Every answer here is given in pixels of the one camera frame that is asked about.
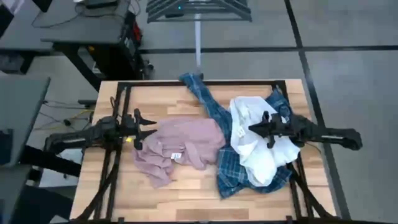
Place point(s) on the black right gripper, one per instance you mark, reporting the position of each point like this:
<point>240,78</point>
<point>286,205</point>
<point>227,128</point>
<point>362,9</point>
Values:
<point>280,127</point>

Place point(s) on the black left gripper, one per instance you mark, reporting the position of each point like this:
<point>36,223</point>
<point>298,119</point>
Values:
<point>135,129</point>

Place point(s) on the white shirt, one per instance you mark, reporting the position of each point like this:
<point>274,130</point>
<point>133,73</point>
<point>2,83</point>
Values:
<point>258,155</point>

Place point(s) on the pink shirt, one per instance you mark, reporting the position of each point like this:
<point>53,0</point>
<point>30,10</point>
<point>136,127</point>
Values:
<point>186,140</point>

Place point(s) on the blue plaid shirt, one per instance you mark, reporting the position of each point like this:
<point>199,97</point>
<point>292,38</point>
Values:
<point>217,115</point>

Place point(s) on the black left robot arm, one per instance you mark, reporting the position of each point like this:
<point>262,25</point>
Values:
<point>81,137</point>

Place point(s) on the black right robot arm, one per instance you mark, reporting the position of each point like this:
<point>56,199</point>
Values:
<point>326,133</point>

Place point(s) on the red object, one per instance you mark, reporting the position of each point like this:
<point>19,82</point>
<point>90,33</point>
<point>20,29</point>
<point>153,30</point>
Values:
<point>137,32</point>

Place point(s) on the dark grey desk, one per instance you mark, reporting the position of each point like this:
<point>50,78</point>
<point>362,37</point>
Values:
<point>21,34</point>
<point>21,109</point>
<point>87,28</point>

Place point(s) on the black flat device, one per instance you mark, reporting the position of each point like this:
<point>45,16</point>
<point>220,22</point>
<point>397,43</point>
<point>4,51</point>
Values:
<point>99,3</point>

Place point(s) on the dark blue object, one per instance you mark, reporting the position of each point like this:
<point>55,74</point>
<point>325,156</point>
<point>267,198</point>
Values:
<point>6,146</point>

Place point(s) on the grey rack post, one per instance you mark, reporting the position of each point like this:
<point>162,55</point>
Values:
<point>198,46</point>

